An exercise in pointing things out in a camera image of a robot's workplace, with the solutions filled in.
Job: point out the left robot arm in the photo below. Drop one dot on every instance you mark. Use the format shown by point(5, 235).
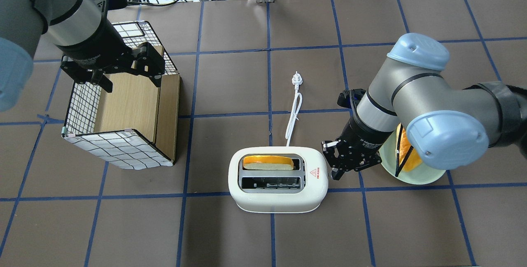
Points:
point(23, 22)

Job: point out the white toaster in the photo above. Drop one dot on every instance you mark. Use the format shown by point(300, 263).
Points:
point(279, 192)

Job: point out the wire basket with checked liner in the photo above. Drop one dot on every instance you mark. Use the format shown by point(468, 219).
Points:
point(80, 120)

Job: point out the green plate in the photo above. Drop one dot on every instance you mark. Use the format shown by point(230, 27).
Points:
point(421, 175)

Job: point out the yellow pastry on plate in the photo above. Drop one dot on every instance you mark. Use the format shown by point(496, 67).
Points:
point(407, 158)

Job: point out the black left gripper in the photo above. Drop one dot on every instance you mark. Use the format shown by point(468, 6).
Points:
point(95, 43)

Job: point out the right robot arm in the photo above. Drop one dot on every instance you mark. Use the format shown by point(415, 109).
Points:
point(448, 128)

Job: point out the wooden box in basket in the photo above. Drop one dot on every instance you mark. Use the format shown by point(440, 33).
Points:
point(136, 124)

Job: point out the toast slice in toaster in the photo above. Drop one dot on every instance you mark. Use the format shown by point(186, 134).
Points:
point(268, 163)

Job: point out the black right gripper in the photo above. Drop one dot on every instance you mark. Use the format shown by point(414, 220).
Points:
point(361, 137)

